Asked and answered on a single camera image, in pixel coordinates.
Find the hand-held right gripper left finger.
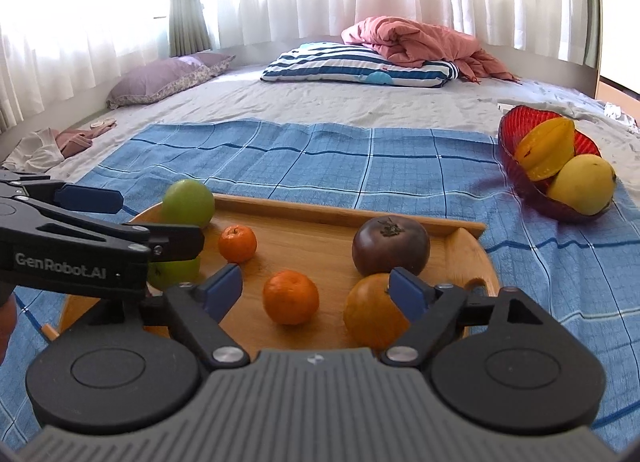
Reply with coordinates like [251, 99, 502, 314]
[140, 263, 251, 369]

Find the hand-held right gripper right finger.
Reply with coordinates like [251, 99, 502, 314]
[380, 266, 556, 368]

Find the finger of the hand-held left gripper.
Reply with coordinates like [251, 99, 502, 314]
[25, 209, 206, 261]
[0, 169, 125, 216]

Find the green mango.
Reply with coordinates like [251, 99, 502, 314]
[146, 256, 202, 291]

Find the yellow-orange round fruit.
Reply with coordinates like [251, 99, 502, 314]
[343, 273, 413, 350]

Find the dark purple tomato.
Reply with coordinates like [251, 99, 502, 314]
[351, 216, 431, 278]

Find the orange mandarin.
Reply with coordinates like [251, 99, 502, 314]
[263, 270, 320, 326]
[218, 225, 258, 264]

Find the wooden serving tray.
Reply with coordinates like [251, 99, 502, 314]
[42, 192, 501, 358]

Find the round green apple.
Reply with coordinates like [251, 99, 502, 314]
[160, 179, 216, 229]

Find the pink garment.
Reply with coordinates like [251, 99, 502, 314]
[54, 118, 118, 158]

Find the white garment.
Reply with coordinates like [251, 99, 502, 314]
[2, 127, 64, 173]

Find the purple pillow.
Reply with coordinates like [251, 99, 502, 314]
[105, 53, 237, 110]

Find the blue checked blanket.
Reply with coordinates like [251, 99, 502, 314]
[0, 119, 640, 443]

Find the grey bed sheet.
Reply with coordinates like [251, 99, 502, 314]
[0, 35, 640, 183]

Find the yellow starfruit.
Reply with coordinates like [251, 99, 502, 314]
[515, 117, 576, 180]

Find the red ribbed bowl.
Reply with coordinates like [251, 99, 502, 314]
[498, 105, 613, 222]

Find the yellow mango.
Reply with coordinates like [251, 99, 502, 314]
[546, 154, 617, 216]

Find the blue white striped pillow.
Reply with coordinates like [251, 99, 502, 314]
[261, 42, 460, 89]

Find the pink quilt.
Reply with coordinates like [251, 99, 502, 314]
[341, 16, 523, 86]

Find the peach wooden bed frame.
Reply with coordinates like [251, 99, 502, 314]
[595, 75, 640, 104]

